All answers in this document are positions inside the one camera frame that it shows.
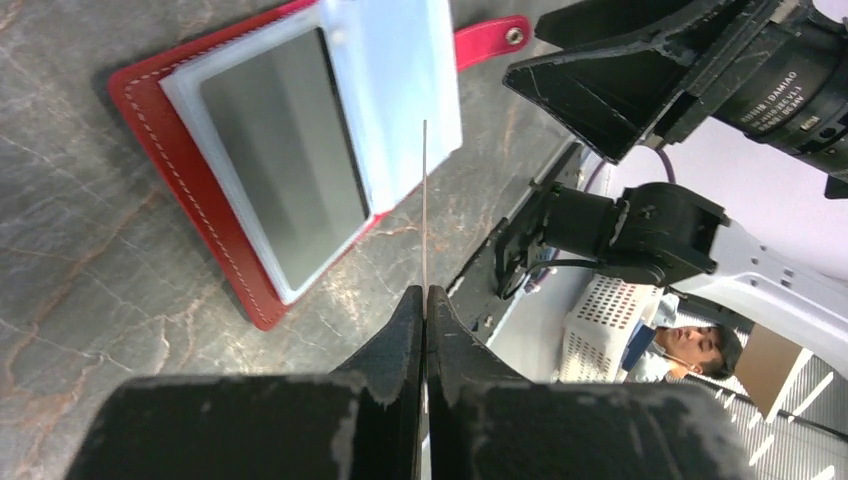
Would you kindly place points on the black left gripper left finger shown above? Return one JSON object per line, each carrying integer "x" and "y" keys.
{"x": 359, "y": 421}

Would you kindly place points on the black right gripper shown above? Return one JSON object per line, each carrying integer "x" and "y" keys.
{"x": 628, "y": 72}

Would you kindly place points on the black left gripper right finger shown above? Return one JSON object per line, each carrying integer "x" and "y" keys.
{"x": 489, "y": 422}

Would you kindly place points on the red leather card holder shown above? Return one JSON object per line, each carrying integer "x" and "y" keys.
{"x": 394, "y": 64}

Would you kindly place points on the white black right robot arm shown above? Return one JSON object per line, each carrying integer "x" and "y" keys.
{"x": 667, "y": 236}

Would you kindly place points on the white perforated basket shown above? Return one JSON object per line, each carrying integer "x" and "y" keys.
{"x": 599, "y": 327}

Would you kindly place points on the person with dark hair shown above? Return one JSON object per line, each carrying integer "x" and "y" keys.
{"x": 677, "y": 350}

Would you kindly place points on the brown cardboard box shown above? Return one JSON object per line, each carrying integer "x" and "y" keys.
{"x": 767, "y": 369}

